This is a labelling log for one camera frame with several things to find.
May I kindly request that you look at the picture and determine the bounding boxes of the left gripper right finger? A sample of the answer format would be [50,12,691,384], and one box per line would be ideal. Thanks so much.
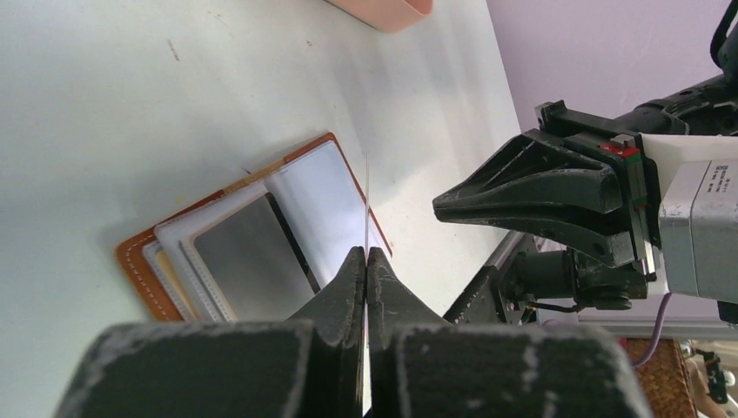
[366,247,652,417]

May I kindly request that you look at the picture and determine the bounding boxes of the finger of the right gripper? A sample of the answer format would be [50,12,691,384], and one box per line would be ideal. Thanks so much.
[433,199,637,267]
[433,130,624,217]

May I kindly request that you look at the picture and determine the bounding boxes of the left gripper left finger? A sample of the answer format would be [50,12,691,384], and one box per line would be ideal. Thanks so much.
[56,246,366,417]

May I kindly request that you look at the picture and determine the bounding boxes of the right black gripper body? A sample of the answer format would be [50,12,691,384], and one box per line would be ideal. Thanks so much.
[535,100,661,277]

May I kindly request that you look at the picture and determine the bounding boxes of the brown leather card holder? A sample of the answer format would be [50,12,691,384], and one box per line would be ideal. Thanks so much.
[116,133,390,322]

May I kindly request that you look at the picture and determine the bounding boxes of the pink oval tray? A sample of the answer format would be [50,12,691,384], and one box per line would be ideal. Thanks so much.
[327,0,434,34]

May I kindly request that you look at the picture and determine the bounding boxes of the dark card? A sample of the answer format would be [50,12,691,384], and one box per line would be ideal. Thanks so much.
[188,192,321,321]

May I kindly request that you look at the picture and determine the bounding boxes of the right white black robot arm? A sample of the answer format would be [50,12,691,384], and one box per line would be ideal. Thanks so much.
[433,101,669,313]

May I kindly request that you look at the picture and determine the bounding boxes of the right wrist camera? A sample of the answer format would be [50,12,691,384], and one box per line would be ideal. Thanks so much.
[643,134,737,303]

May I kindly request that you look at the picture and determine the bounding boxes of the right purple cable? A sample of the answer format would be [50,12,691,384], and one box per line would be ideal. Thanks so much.
[631,291,674,368]

